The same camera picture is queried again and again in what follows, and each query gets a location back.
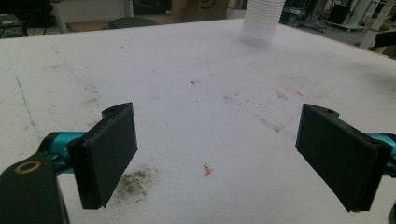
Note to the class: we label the small pink scrap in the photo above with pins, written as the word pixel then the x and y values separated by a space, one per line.
pixel 207 170

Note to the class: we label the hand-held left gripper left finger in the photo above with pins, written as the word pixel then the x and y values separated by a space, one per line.
pixel 102 155

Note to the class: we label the stack of white paper cups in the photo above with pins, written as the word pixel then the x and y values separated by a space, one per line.
pixel 261 20

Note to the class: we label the white table leg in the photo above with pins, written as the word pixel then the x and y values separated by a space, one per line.
pixel 59 15

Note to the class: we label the round dark stool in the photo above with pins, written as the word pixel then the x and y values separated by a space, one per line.
pixel 130 22

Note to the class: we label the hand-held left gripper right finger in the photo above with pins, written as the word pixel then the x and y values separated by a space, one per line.
pixel 337 157

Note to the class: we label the brown cardboard box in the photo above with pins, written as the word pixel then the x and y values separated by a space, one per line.
pixel 200 9

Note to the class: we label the white metal stand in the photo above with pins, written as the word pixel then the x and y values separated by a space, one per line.
pixel 377 23

